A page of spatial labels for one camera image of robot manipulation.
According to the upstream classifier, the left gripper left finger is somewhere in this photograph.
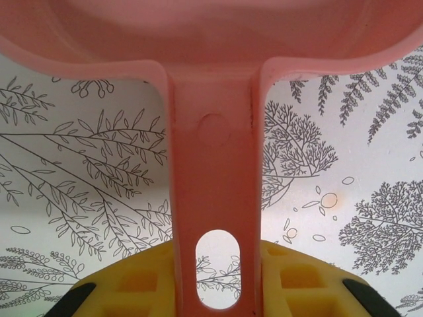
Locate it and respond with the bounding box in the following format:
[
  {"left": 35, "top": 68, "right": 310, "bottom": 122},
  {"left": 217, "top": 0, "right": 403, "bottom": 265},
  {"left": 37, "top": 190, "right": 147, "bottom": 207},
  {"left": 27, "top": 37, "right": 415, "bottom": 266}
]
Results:
[{"left": 42, "top": 240, "right": 183, "bottom": 317}]

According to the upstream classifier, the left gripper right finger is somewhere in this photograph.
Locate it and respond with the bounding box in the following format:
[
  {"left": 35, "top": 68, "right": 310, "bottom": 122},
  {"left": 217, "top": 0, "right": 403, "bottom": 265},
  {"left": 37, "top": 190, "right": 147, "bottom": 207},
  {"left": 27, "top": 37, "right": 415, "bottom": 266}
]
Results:
[{"left": 256, "top": 240, "right": 399, "bottom": 317}]

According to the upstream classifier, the pink plastic dustpan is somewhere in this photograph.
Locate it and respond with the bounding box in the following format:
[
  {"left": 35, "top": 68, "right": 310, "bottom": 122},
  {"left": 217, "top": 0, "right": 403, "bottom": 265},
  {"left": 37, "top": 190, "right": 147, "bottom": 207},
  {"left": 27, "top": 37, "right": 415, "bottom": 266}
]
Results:
[{"left": 0, "top": 0, "right": 423, "bottom": 317}]

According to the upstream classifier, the floral patterned table mat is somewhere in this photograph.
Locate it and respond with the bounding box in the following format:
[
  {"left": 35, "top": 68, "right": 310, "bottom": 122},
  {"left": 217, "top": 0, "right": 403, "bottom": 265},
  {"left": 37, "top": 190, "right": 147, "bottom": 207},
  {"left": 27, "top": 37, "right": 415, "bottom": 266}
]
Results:
[{"left": 0, "top": 42, "right": 423, "bottom": 317}]

